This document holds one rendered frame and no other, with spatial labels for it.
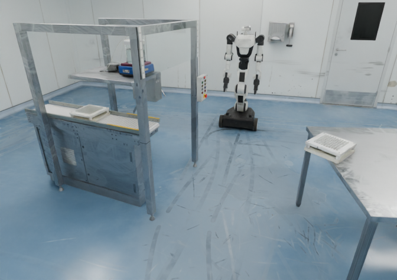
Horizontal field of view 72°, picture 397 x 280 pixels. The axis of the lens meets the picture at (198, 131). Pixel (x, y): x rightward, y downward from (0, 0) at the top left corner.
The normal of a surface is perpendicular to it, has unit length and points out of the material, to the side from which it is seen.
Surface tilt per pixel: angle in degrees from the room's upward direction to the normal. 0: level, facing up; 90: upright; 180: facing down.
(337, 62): 90
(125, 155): 90
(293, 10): 90
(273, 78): 90
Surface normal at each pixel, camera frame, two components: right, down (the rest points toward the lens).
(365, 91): -0.25, 0.40
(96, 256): 0.00, -0.91
